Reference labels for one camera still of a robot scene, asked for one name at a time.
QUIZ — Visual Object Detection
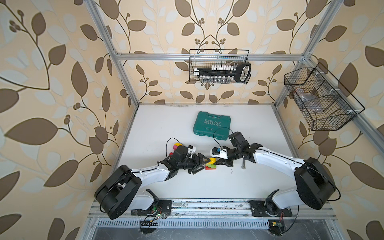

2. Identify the clear plastic bag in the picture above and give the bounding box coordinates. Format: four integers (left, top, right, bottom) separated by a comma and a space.
296, 88, 323, 112

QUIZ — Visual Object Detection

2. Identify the back wire basket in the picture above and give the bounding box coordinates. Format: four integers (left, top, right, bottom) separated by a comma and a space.
189, 49, 252, 85

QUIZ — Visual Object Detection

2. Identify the steel hex bolt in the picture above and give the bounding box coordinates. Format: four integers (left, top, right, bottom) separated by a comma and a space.
241, 160, 246, 170

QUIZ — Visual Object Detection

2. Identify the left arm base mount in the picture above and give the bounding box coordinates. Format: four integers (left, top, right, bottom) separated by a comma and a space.
131, 200, 172, 219

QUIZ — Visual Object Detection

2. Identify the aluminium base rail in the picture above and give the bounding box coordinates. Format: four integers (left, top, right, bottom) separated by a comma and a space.
89, 197, 337, 220

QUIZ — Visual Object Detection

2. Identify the wire basket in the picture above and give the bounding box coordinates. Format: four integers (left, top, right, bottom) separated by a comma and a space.
284, 63, 365, 131
189, 49, 252, 85

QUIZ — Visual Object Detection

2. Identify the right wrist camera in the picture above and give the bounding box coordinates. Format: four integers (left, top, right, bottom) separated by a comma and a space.
210, 147, 228, 160

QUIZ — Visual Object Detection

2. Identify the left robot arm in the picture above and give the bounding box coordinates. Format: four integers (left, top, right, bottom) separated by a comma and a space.
94, 145, 211, 220

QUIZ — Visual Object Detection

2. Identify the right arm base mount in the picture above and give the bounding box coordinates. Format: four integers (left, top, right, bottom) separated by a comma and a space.
249, 200, 293, 217

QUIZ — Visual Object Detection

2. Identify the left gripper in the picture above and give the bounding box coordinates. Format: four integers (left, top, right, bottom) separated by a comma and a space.
176, 153, 211, 174

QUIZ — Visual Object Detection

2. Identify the green tool case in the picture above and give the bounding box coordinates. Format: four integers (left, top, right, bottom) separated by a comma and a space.
193, 111, 231, 141

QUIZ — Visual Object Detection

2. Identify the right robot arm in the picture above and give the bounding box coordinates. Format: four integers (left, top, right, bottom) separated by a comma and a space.
223, 132, 339, 215

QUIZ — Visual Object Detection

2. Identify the right wire basket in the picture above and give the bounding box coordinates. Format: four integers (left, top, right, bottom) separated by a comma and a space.
284, 63, 365, 131

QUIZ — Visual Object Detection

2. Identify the black socket set rail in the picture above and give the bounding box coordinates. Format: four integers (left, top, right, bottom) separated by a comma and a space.
193, 63, 252, 84

